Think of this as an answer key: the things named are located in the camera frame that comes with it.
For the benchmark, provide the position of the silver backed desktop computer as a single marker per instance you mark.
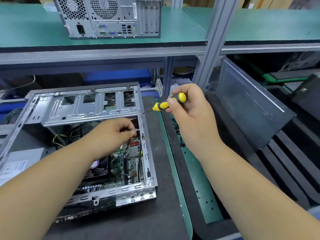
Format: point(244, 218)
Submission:
point(110, 15)

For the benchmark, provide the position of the person's right forearm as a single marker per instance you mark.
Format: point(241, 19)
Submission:
point(260, 197)

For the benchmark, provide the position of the empty black foam tray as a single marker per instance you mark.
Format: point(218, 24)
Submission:
point(295, 162)
point(200, 192)

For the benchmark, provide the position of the green motherboard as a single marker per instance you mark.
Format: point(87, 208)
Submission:
point(125, 160)

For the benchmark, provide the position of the silver power supply unit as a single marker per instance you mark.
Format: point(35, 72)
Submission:
point(17, 165)

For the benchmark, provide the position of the person's left forearm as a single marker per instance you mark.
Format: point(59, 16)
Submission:
point(45, 192)

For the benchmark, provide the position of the person's right hand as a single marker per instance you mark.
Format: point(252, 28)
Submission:
point(195, 120)

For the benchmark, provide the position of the dark grey computer box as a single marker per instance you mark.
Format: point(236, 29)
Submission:
point(310, 95)

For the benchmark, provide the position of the green upper shelf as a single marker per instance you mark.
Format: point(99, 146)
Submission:
point(240, 25)

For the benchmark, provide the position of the grey computer case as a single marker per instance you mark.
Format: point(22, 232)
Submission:
point(85, 105)

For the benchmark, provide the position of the aluminium frame post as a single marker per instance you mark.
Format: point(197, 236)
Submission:
point(215, 42)
point(176, 2)

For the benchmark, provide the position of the grey side panel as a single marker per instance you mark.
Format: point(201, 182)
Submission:
point(252, 105)

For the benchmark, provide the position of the person's left hand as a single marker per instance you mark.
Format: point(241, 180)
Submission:
point(111, 136)

